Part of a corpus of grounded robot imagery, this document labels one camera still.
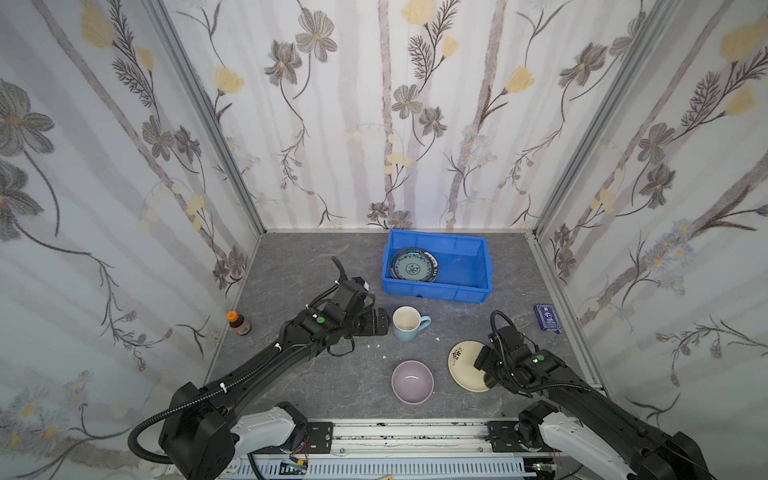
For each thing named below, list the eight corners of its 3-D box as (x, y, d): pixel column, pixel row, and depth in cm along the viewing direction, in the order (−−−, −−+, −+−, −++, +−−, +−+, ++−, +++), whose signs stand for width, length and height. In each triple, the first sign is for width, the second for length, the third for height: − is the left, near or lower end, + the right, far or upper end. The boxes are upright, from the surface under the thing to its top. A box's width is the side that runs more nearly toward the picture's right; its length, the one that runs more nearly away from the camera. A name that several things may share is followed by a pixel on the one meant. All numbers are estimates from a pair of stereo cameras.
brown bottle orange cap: (234, 335, 93) (222, 322, 87) (238, 323, 96) (227, 310, 89) (249, 335, 94) (239, 322, 87) (253, 323, 96) (243, 310, 89)
